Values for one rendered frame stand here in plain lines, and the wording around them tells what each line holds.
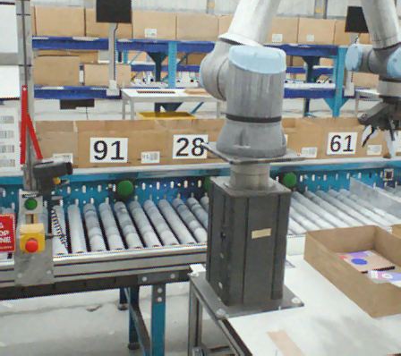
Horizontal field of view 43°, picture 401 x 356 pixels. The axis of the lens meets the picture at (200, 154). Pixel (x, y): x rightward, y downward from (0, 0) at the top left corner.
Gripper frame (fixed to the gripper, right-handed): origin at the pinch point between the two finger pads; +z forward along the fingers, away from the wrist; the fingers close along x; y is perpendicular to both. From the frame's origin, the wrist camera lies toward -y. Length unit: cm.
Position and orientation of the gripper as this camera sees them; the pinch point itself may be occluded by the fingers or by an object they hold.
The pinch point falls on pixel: (375, 153)
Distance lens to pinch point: 185.2
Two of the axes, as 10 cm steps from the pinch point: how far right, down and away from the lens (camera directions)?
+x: -4.1, -2.5, 8.7
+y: 9.1, -0.3, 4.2
